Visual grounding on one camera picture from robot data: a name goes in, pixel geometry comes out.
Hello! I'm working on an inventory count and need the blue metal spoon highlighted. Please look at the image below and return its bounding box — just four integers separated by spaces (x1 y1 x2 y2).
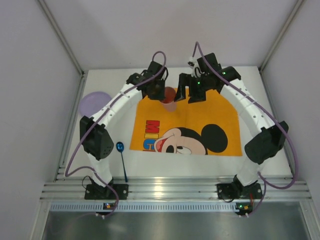
116 141 128 183

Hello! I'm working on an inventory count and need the orange cartoon mouse placemat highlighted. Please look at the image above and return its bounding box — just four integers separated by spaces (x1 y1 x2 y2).
130 90 242 157

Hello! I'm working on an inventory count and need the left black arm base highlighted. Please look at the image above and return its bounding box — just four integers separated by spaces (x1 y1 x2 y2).
81 176 129 200

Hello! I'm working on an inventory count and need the aluminium mounting rail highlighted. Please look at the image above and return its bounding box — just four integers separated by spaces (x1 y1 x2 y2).
40 166 312 202

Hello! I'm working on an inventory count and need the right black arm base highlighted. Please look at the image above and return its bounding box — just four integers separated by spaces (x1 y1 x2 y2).
216 175 263 203

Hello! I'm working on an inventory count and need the pink plastic cup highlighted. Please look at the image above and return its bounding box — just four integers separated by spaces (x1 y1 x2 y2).
160 86 177 112

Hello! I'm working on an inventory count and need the right aluminium frame post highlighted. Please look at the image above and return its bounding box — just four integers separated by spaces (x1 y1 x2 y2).
258 0 306 73

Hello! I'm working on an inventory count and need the purple plastic plate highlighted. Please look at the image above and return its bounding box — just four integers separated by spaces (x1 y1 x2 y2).
78 91 112 117

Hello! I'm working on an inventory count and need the aluminium frame post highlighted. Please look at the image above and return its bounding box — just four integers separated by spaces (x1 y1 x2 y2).
258 0 306 73
37 0 87 76

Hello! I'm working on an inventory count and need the perforated cable tray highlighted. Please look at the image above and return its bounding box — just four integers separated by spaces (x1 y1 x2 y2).
50 201 251 213

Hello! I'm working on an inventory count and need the left aluminium frame post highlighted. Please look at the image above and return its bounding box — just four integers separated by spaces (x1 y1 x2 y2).
37 0 87 76

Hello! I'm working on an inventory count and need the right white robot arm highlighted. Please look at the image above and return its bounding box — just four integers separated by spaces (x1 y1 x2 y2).
174 53 289 192

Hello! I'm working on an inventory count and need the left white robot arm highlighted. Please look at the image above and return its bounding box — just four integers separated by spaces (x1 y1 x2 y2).
80 61 169 200

